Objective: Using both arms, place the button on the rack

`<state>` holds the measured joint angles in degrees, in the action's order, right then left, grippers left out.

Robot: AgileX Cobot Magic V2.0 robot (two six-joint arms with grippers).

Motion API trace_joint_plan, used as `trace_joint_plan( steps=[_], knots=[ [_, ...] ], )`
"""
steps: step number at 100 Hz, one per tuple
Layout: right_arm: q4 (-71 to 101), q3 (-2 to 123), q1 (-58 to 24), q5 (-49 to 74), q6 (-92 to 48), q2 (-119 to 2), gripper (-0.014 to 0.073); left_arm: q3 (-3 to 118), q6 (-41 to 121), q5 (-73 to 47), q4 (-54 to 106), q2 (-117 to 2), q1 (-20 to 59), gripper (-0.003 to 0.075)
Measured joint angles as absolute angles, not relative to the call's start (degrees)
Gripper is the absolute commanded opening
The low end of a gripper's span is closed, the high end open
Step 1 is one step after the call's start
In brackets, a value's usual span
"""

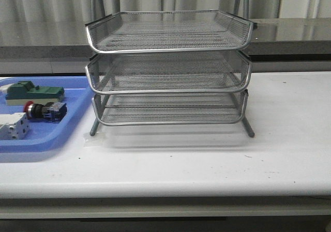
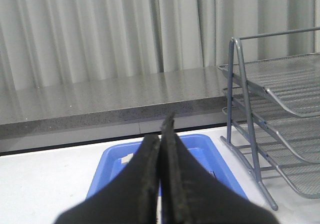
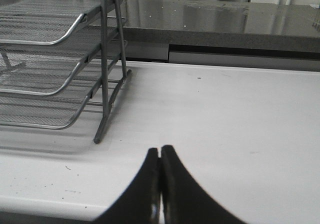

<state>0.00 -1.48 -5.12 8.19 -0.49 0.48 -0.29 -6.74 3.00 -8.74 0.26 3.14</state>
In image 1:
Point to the red emergency push button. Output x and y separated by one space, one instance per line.
51 111

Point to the silver mesh tray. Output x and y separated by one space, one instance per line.
168 31
175 72
173 108

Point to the silver mesh bottom tray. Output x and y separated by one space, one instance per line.
173 108

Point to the clear tape strip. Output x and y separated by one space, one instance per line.
96 140

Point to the silver mesh top tray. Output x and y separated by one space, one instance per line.
168 31

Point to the blue plastic tray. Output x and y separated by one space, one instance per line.
44 135

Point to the white circuit breaker block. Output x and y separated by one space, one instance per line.
14 126

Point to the grey stone counter ledge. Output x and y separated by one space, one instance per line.
285 39

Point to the green and beige switch block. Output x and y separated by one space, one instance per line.
23 91

